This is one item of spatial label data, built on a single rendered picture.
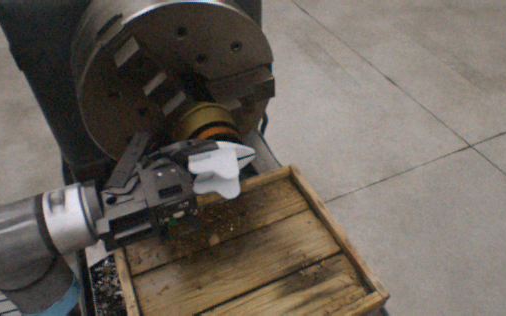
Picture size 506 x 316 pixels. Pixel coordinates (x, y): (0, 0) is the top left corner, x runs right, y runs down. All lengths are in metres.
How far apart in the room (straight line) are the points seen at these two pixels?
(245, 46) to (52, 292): 0.43
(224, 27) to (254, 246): 0.35
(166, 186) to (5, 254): 0.18
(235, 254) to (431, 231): 1.36
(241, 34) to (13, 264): 0.42
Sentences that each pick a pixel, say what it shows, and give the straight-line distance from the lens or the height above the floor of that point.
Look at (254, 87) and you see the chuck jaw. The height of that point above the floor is 1.10.
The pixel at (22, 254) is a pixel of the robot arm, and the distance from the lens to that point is 0.48.
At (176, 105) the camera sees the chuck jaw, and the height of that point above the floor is 1.13.
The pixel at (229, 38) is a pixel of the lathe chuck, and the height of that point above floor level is 1.17.
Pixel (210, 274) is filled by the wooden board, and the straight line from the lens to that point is 0.64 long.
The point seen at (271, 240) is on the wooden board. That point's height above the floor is 0.89.
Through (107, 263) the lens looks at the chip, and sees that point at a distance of 1.07.
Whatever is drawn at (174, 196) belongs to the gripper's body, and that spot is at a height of 1.11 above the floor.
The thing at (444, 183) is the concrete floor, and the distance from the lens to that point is 2.13.
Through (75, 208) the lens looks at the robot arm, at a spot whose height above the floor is 1.11.
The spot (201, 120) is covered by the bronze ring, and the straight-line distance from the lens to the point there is 0.52.
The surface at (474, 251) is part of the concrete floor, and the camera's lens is 1.93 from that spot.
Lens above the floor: 1.45
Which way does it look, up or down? 45 degrees down
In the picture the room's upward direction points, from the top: straight up
